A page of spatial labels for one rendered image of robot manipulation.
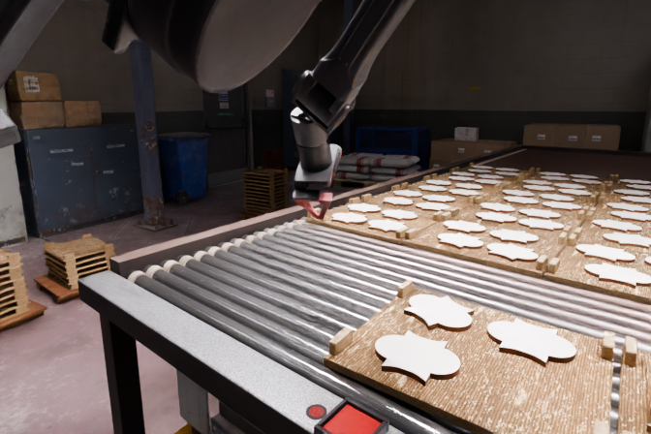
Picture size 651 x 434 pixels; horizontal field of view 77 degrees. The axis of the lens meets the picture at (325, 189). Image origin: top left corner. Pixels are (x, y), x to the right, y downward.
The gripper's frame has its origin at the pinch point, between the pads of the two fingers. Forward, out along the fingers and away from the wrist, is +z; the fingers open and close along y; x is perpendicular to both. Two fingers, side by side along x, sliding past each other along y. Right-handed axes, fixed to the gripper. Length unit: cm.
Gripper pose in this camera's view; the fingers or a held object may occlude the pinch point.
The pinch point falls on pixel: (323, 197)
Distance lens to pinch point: 80.7
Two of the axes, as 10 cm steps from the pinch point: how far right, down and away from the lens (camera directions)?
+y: 1.7, -7.0, 7.0
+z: 1.3, 7.2, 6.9
